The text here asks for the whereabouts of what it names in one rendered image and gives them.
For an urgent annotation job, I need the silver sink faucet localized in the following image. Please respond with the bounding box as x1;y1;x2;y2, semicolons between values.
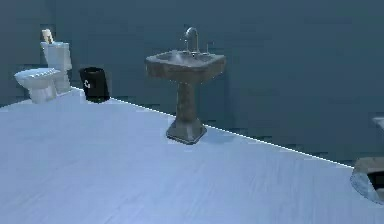
181;26;212;57

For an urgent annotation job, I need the black waste bin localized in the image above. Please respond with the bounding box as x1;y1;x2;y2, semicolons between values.
78;66;111;104

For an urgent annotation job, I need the white toilet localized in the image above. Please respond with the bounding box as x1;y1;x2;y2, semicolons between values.
13;41;73;105

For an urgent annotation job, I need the beige toilet paper roll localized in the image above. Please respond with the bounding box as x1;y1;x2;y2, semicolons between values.
41;28;55;45

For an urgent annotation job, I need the pale round bathtub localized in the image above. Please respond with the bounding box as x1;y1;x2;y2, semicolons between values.
349;156;384;205

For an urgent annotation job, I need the brown pedestal sink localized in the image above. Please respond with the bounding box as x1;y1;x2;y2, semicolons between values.
144;49;227;146

